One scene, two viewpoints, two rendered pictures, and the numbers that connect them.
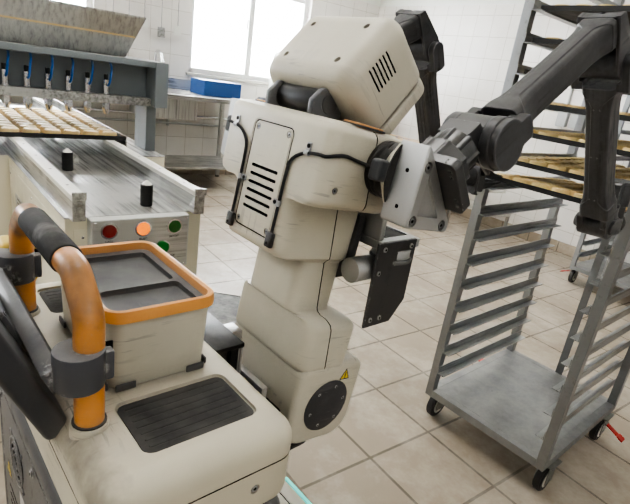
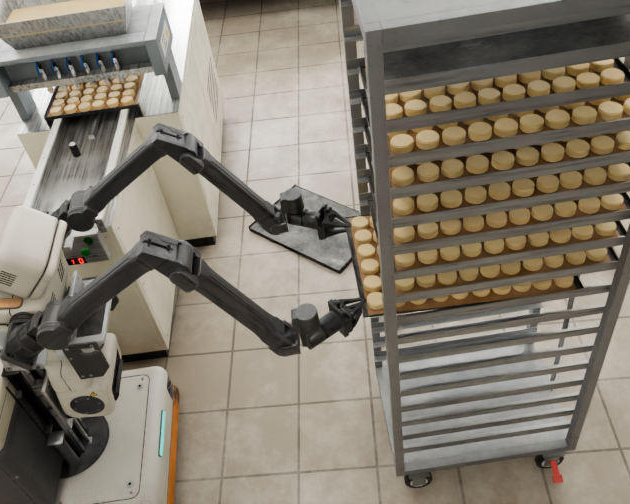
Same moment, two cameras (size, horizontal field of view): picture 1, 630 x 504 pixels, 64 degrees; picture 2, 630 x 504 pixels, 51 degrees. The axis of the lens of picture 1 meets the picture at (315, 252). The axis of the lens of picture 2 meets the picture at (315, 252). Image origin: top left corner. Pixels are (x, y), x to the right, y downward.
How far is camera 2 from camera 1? 1.94 m
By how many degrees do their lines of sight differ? 45
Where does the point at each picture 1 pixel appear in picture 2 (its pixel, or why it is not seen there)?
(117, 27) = (106, 18)
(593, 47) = (126, 273)
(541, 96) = (84, 307)
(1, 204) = not seen: hidden behind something
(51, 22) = (57, 29)
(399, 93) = (28, 282)
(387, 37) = not seen: outside the picture
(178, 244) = (97, 249)
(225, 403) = not seen: outside the picture
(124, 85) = (133, 55)
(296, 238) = not seen: hidden behind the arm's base
